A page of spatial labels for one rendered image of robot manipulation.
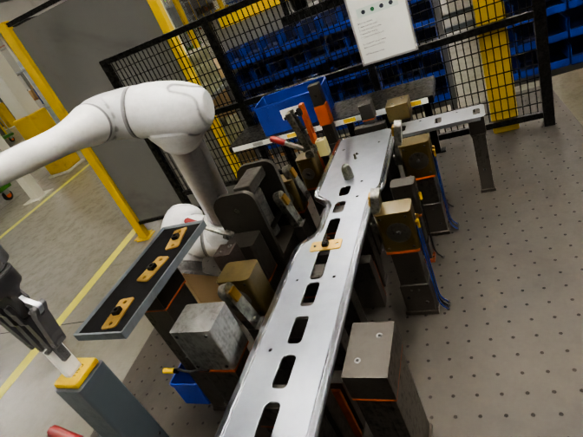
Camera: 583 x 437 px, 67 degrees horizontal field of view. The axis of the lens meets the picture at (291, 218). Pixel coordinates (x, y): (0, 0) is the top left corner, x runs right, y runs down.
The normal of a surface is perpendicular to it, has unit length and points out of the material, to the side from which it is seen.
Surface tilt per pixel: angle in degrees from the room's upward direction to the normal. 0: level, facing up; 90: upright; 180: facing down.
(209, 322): 0
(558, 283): 0
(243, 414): 0
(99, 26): 90
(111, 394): 90
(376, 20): 90
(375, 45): 90
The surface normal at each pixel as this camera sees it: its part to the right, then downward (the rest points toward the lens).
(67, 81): -0.20, 0.57
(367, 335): -0.37, -0.80
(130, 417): 0.89, -0.15
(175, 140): 0.11, 0.88
